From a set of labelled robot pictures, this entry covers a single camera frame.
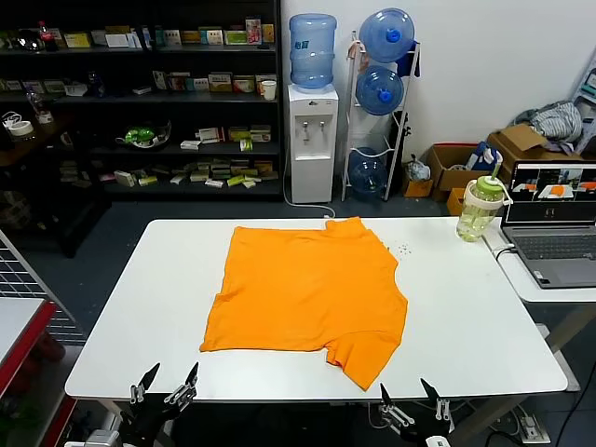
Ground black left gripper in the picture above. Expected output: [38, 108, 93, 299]
[119, 361, 200, 444]

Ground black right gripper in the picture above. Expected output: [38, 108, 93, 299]
[378, 377, 455, 444]

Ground orange t-shirt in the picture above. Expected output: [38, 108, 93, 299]
[198, 216, 410, 391]

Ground grey clothes pile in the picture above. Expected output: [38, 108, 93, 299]
[514, 100, 586, 153]

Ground white work table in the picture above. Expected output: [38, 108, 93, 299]
[63, 216, 570, 434]

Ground white power strip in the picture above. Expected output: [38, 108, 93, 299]
[516, 413, 547, 441]

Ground small white side table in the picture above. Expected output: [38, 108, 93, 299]
[481, 227, 596, 353]

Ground red framed white cart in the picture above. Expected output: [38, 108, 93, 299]
[0, 295, 80, 447]

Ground green lid drinking bottle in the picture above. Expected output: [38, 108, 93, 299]
[455, 155, 515, 243]

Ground small yellow box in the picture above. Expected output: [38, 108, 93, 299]
[445, 185, 469, 216]
[402, 176, 434, 199]

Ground grey laptop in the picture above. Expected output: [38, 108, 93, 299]
[500, 159, 596, 290]

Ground large open cardboard box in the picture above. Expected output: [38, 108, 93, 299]
[427, 142, 495, 202]

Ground white plastic bag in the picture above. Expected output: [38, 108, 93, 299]
[405, 157, 432, 182]

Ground glass bowl with green items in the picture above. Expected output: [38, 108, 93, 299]
[115, 119, 172, 151]

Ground white water dispenser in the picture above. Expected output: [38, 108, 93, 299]
[286, 83, 340, 205]

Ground blue white bag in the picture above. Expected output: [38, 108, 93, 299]
[467, 142, 504, 172]

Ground dark wooden table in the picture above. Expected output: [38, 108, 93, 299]
[0, 114, 113, 260]

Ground black pole object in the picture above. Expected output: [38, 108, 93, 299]
[399, 111, 413, 157]

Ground black shelf unit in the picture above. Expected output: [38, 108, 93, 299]
[0, 0, 285, 204]

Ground cardboard box with flaps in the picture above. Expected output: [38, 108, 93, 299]
[486, 121, 589, 183]

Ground white tape roll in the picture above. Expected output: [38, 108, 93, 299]
[1, 111, 34, 139]

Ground clear plastic bottle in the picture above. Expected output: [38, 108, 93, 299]
[26, 88, 52, 125]

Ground white step stool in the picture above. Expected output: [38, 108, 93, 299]
[571, 60, 596, 155]

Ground blue labelled water jug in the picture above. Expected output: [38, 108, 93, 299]
[289, 12, 337, 91]

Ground cola bottle red cap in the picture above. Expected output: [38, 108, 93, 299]
[36, 20, 58, 51]

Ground dark glass bowl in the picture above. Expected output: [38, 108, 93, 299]
[16, 28, 46, 51]

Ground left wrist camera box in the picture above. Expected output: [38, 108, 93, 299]
[86, 428, 120, 447]

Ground white wire grid panel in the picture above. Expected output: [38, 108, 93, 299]
[0, 227, 88, 345]

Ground white dispenser power cable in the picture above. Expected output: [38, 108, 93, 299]
[282, 153, 337, 219]

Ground white wire jug rack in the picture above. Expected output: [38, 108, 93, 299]
[341, 30, 422, 202]

